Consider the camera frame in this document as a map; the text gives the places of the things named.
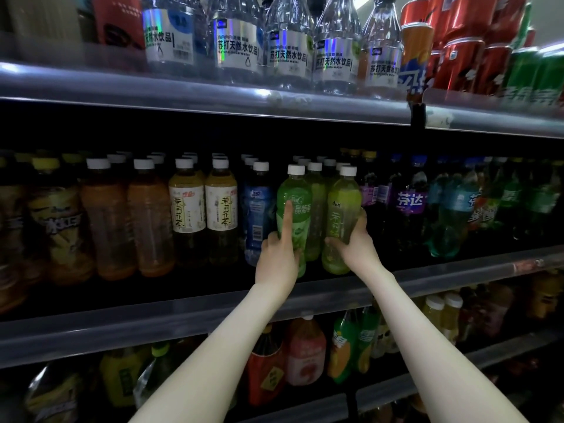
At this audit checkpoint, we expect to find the person's right hand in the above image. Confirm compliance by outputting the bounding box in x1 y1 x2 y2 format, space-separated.
330 209 384 280

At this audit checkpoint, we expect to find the person's left hand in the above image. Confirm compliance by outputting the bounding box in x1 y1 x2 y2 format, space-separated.
254 200 301 300

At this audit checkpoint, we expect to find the green tea bottle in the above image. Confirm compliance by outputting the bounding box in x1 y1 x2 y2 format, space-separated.
321 164 364 277

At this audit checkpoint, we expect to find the dark grey store shelving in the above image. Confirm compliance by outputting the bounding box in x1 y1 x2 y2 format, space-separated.
0 0 564 423

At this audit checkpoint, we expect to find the person's left forearm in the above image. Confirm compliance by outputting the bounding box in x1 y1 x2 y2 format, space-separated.
130 281 292 423

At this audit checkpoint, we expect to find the person's right forearm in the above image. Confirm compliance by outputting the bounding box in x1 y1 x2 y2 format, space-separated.
361 264 530 423

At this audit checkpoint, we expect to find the red price tag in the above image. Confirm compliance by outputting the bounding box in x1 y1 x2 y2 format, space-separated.
513 258 548 277

